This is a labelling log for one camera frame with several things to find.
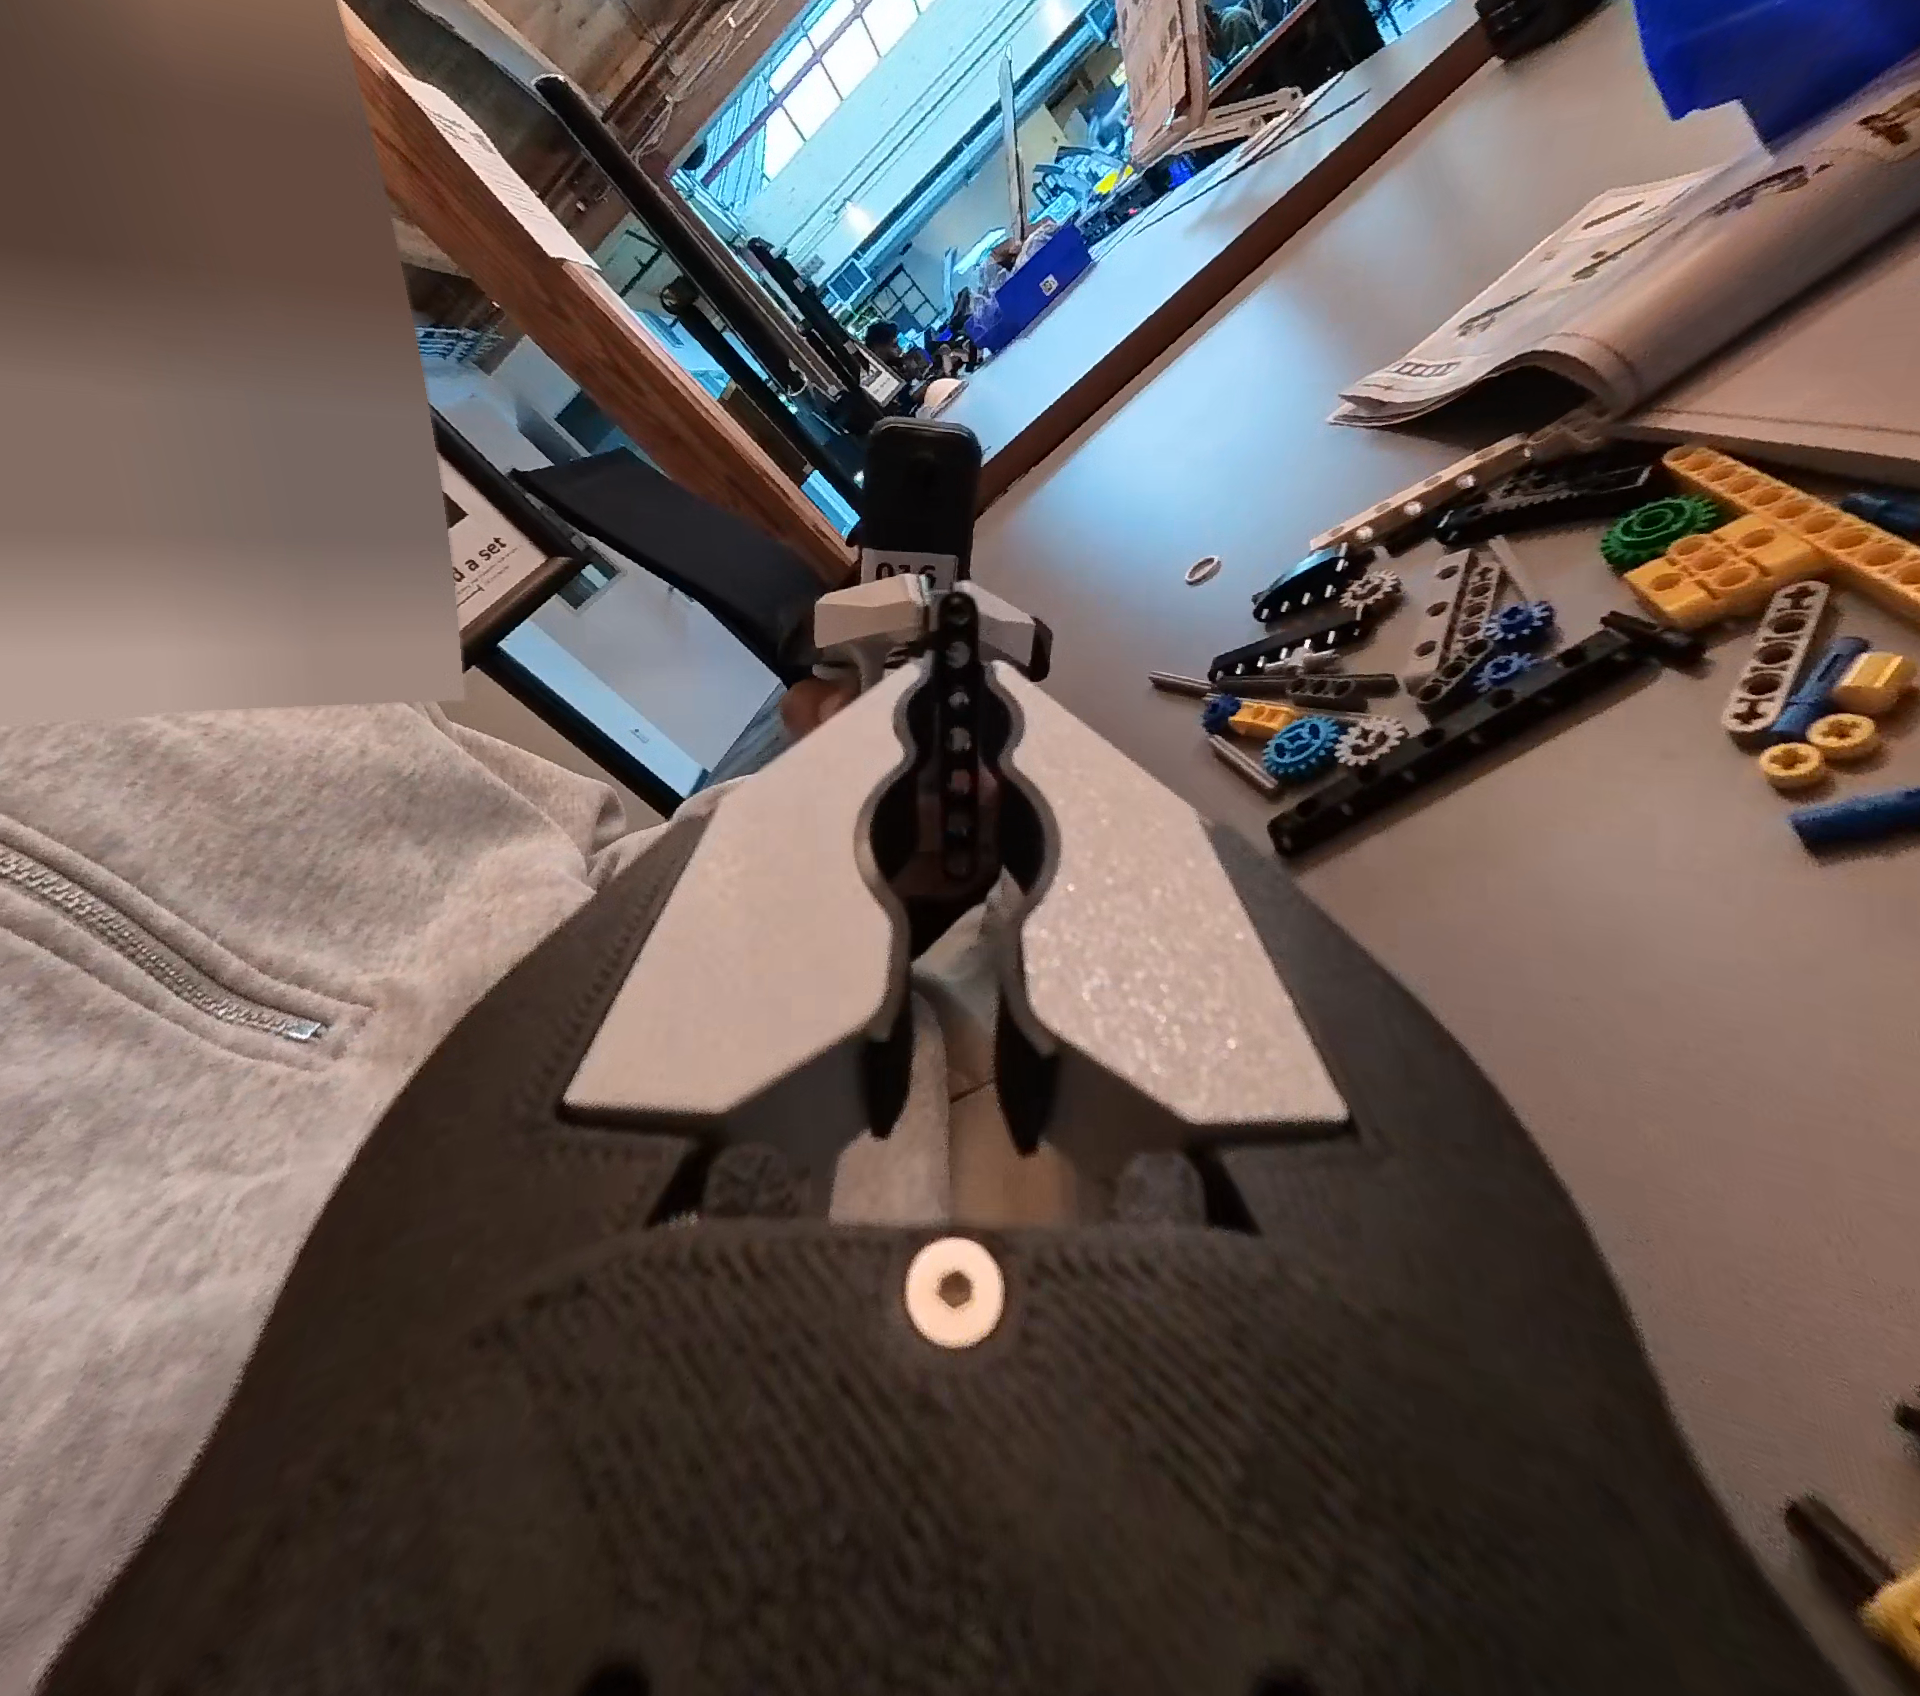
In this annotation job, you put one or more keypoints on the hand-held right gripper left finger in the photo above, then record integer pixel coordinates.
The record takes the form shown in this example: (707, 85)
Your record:
(706, 977)

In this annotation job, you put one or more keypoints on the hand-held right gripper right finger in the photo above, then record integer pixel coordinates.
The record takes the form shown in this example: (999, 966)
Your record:
(1170, 977)

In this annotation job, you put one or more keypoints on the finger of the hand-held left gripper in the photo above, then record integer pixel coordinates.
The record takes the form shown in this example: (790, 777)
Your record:
(1008, 638)
(877, 625)

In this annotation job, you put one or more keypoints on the black lego beam with holes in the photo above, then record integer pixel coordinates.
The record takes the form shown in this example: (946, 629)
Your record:
(960, 736)

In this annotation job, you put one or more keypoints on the person's left forearm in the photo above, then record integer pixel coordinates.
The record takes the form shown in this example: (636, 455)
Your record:
(660, 835)

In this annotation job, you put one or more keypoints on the dark grey lego axle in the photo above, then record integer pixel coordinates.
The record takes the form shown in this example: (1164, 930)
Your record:
(1215, 683)

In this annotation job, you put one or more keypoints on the short grey lego axle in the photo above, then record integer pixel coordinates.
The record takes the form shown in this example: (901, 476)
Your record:
(1245, 765)

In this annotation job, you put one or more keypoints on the large blue lego gear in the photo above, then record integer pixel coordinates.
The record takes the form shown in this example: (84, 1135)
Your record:
(1301, 748)

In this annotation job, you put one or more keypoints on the yellow and blue lego piece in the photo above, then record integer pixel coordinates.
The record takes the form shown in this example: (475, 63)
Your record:
(1260, 718)

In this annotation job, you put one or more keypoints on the medium black lego beam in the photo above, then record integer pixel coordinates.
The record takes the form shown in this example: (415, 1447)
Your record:
(1284, 646)

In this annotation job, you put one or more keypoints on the black curved lego piece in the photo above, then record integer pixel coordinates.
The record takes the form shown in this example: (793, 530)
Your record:
(1312, 583)

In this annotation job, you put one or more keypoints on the long black lego beam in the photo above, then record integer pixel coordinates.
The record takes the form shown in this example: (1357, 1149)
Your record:
(1456, 748)

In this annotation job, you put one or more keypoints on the small grey lego gear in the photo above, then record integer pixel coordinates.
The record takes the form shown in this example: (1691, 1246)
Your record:
(1370, 591)

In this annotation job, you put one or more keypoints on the light grey long lego beam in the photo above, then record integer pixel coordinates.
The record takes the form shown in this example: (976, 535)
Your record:
(1419, 495)

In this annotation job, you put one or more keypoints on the dark grey lego liftarm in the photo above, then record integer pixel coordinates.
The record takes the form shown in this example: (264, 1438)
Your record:
(1457, 617)

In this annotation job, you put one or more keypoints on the small blue lego gear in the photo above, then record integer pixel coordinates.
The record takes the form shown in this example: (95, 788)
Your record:
(1503, 671)
(1518, 625)

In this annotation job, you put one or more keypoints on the black LEGO beams at left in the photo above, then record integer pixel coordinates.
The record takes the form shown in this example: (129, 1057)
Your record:
(1546, 498)

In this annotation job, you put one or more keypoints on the black lego pin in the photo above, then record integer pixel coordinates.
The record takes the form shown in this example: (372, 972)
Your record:
(1837, 1546)
(1650, 635)

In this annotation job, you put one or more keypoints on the yellow lego bush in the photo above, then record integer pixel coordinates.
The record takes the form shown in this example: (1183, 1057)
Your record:
(1843, 738)
(1788, 766)

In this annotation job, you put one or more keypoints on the green lego gear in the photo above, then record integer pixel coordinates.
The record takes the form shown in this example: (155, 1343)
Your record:
(1659, 530)

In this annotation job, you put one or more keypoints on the blue lego axle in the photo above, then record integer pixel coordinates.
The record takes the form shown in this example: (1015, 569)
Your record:
(1859, 817)

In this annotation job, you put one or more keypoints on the yellow T-shaped lego beam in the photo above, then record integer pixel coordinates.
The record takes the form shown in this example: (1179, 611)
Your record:
(1740, 542)

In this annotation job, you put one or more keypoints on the blue lego pin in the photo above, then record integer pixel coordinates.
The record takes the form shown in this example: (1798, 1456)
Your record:
(1837, 672)

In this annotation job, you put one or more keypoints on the yellow lego connector block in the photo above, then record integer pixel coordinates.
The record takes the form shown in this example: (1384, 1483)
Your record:
(1874, 681)

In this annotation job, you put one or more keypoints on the person's left hand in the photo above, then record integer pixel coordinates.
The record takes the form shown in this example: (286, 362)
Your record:
(819, 706)

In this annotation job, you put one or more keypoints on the black office chair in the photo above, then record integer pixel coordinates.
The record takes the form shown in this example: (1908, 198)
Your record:
(675, 542)

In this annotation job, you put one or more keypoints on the blue bin with plastic bags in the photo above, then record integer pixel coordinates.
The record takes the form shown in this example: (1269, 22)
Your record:
(1044, 277)

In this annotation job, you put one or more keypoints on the slanted black bar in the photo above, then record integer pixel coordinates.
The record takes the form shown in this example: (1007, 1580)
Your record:
(675, 241)

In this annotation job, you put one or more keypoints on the framed marker sign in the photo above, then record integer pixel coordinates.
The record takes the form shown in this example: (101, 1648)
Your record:
(503, 579)

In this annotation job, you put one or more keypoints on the person's grey sweatshirt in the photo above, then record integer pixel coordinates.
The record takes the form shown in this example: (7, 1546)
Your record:
(226, 977)

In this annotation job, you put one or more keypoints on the white paper notice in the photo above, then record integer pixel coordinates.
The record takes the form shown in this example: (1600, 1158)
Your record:
(496, 166)

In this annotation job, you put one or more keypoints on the open instruction booklet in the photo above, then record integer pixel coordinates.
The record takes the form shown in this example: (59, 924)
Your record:
(1725, 329)

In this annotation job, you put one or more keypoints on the black battery charger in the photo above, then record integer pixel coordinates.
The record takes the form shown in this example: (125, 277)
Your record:
(1546, 0)

